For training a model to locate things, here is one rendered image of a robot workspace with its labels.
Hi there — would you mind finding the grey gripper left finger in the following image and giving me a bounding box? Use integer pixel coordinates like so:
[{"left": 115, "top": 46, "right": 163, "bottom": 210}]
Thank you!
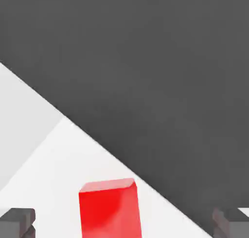
[{"left": 0, "top": 207, "right": 36, "bottom": 238}]

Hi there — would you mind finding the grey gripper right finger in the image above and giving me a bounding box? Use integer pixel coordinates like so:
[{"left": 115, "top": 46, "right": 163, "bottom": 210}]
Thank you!
[{"left": 212, "top": 207, "right": 249, "bottom": 238}]

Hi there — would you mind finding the small red cube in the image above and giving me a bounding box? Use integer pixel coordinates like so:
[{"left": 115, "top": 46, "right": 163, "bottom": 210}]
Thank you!
[{"left": 78, "top": 177, "right": 143, "bottom": 238}]

